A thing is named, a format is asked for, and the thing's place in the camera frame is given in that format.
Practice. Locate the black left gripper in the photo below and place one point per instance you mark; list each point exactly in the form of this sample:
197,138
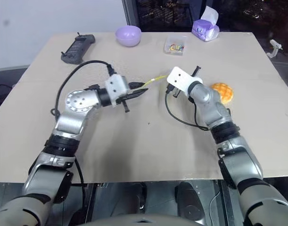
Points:
126,106

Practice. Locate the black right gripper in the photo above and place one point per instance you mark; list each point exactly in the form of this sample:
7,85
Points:
196,71

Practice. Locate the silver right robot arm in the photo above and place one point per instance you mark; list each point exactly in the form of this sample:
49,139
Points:
214,103

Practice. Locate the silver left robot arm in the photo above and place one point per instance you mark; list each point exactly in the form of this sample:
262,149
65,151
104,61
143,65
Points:
75,101

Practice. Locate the round orange bread snack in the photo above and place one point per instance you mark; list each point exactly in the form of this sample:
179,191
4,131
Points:
225,93

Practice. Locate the clear box of colourful clips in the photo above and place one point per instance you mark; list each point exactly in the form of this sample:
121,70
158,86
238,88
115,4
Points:
175,46

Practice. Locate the purple tissue pack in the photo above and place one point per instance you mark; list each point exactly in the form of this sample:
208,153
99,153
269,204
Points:
205,29

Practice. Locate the purple plastic bowl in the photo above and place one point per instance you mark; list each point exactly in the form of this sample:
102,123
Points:
128,35

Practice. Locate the dark background rack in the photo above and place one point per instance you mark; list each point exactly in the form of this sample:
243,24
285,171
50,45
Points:
158,14

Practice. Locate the black handheld remote controller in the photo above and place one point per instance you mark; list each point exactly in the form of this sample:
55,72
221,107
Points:
76,49

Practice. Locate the dark rounded shape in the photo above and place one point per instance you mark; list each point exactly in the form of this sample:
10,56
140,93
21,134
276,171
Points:
188,200

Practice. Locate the grey robot torso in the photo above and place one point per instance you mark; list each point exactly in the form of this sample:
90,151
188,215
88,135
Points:
143,220

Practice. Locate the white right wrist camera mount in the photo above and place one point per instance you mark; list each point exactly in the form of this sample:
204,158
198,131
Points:
179,77

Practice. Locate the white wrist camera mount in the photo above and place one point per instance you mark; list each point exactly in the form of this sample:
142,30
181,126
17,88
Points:
179,77
116,87

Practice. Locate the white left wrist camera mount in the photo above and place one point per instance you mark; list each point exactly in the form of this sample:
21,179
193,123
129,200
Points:
116,87

